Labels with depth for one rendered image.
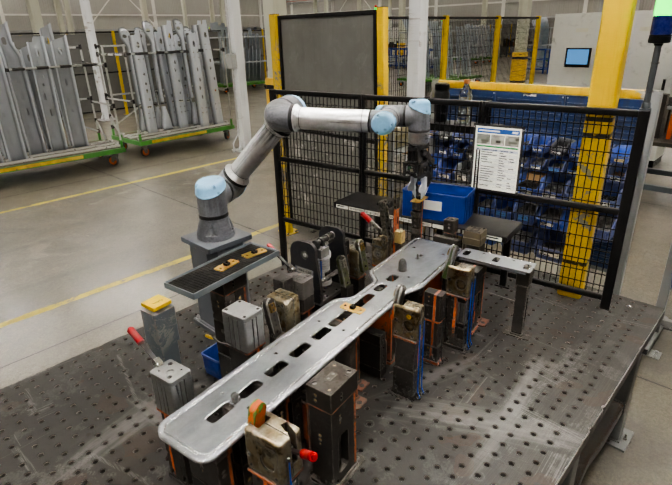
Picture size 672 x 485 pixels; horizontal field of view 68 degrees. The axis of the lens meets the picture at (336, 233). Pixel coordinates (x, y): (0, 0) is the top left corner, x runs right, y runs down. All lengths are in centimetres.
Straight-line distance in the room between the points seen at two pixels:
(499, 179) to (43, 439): 200
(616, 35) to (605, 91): 20
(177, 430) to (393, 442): 66
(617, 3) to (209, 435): 197
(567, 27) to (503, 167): 603
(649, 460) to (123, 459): 224
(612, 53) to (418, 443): 158
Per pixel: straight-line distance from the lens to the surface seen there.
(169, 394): 137
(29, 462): 184
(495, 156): 236
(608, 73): 226
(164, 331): 151
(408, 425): 169
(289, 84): 454
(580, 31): 822
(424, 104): 178
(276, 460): 115
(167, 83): 972
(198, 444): 125
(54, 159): 813
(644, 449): 292
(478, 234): 214
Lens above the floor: 185
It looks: 22 degrees down
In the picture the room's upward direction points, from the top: 2 degrees counter-clockwise
